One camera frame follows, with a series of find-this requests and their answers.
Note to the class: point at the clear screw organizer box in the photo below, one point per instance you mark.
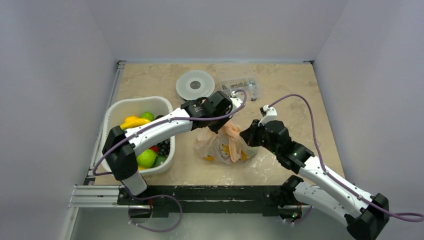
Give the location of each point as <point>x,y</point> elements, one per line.
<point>238,76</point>

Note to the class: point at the yellow banana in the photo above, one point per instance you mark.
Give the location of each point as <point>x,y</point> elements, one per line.
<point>133,122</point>

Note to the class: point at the dark grape bunch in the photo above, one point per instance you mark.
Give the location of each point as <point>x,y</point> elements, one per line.
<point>163,147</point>

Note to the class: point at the small green lime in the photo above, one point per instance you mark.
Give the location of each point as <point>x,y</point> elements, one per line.
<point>148,115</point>

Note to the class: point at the large green apple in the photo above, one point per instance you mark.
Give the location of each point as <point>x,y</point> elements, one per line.
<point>146,159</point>

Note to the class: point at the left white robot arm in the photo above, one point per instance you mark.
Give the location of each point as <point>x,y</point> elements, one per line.
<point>122,147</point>

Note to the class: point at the orange printed plastic bag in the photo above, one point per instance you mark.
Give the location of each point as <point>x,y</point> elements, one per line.
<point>226,146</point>

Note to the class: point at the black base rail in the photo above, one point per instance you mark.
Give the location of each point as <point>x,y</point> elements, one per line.
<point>266,200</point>

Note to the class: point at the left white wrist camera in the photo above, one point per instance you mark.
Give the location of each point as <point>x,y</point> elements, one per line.
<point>237,103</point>

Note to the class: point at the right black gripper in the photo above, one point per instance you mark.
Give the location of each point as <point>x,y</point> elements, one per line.
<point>251,135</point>

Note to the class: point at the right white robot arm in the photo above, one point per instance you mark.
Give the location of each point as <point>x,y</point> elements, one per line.
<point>354,208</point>

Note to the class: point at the grey filament spool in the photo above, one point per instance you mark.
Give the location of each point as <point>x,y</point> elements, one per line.
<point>194,84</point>

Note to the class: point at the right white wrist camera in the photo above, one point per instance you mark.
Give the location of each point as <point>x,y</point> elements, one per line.
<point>268,113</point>

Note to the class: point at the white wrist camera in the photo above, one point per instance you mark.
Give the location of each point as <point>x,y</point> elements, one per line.
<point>268,113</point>
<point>237,103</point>

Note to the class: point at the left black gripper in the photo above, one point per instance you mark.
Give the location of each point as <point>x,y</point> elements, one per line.
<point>215,128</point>

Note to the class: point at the white plastic basket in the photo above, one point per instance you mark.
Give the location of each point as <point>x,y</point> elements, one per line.
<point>122,109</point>

